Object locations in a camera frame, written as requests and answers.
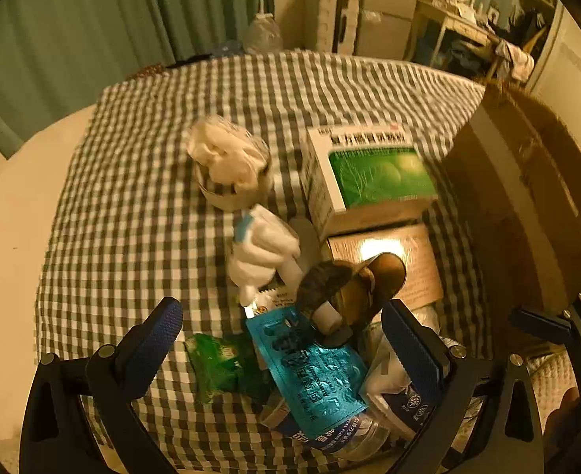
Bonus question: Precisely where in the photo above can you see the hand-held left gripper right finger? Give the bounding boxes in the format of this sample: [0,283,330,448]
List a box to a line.
[383,299,544,474]

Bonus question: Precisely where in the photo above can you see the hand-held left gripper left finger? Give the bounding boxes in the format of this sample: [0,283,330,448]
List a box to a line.
[19,297,185,474]

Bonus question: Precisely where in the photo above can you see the green snack packet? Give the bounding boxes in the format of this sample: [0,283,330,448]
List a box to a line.
[184,333,272,403]

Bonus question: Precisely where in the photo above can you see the blue foil packet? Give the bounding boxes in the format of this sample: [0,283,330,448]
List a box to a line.
[245,306,370,440]

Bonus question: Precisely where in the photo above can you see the white blue tissue pack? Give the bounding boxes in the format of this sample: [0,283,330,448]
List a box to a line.
[226,205,301,307]

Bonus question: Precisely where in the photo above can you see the brown cardboard box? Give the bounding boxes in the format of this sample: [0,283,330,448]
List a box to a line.
[443,79,581,356]

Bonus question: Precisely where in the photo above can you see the wide clear tape roll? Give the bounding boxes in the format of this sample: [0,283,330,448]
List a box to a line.
[194,158,274,213]

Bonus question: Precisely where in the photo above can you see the translucent white stick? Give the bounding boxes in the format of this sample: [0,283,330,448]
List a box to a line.
[277,216,322,288]

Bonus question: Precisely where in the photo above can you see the white lace cloth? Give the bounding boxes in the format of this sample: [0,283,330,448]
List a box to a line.
[187,116,272,193]

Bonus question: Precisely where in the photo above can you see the navy white packet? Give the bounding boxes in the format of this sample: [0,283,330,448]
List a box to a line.
[362,336,439,438]

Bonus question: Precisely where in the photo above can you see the brown flat box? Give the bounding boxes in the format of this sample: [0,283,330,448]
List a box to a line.
[327,222,444,309]

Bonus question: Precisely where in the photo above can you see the brown tape roll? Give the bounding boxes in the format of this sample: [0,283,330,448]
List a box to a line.
[295,252,407,349]

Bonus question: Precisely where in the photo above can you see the white tube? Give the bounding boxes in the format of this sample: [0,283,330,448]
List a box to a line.
[313,303,343,334]

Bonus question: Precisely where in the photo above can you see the white printed sachet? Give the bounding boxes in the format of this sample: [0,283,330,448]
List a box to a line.
[251,284,298,319]

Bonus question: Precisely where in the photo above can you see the grey white checked cloth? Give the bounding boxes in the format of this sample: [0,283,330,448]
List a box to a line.
[34,49,493,474]

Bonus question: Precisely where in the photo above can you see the green white medicine box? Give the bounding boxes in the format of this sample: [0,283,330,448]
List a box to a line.
[298,123,439,243]

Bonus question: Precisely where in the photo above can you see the wooden chair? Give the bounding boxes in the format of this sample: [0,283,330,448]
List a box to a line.
[485,34,538,85]

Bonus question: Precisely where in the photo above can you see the pale crumpled clothes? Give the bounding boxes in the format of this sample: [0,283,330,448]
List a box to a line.
[495,39,535,82]

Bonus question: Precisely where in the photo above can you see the brown patterned bag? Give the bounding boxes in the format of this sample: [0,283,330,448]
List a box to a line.
[127,62,167,78]

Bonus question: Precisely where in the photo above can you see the hanging dark clothes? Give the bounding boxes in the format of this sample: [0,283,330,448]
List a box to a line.
[505,10,548,53]

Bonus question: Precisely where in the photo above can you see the white dressing table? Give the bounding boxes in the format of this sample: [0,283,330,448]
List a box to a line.
[411,0,499,77]

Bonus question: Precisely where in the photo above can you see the green curtain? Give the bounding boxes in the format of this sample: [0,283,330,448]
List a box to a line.
[0,0,276,159]

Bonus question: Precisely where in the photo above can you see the large clear water jug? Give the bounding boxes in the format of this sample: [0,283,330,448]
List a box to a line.
[244,12,284,55]

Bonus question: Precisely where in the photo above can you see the grey mini fridge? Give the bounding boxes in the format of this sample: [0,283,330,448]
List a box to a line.
[354,0,420,60]

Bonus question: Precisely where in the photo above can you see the white suitcase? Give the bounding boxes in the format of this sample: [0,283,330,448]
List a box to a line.
[305,0,360,55]

